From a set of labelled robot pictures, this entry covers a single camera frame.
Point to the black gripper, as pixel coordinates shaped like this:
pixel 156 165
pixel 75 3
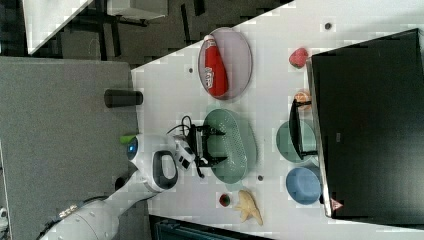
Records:
pixel 197 142

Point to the green plastic strainer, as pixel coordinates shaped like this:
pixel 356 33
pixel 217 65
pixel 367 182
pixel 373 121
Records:
pixel 237 145

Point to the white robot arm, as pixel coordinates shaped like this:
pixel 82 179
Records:
pixel 157 160

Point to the small red green toy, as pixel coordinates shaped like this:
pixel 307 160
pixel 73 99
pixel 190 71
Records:
pixel 224 200

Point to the red ketchup bottle toy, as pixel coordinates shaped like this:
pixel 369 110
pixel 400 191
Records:
pixel 215 72

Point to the beige starfish toy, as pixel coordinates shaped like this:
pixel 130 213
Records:
pixel 247 207

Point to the grey round plate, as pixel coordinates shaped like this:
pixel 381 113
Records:
pixel 237 59

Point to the green plastic bowl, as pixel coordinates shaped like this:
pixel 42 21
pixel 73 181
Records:
pixel 285 146

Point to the blue plastic bowl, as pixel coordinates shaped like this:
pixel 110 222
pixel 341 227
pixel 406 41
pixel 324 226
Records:
pixel 303 185

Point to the orange slice toy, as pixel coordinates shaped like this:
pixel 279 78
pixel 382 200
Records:
pixel 303 100

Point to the red strawberry toy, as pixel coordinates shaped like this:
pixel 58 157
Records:
pixel 298 58

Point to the grey fabric panel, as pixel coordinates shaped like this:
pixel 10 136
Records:
pixel 59 142

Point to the black toy oven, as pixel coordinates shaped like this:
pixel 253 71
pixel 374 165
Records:
pixel 368 112

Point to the white background table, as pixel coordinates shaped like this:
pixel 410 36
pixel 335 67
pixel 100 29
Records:
pixel 44 18

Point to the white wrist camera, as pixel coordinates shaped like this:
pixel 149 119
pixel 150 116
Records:
pixel 184 154

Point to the black cylinder post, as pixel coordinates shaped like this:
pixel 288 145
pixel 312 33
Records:
pixel 114 98

